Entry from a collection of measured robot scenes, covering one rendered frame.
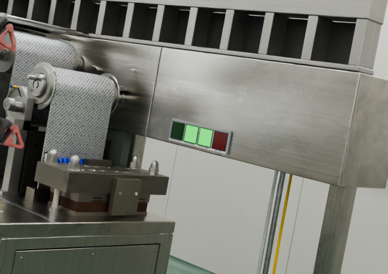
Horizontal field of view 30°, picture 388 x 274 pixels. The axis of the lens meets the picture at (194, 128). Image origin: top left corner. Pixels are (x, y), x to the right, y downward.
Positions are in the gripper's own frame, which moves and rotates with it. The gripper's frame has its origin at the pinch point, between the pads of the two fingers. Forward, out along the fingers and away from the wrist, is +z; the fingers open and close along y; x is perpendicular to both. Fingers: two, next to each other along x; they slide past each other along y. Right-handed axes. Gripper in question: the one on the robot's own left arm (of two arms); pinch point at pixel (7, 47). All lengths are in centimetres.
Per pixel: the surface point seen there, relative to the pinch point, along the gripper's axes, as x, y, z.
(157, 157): 133, -217, 250
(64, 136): -4.9, 6.4, 31.4
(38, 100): -2.6, 1.5, 18.9
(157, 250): -12, 31, 69
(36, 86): -0.2, 0.9, 15.3
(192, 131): 18, 36, 45
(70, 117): 0.4, 6.4, 28.5
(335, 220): 16, 81, 69
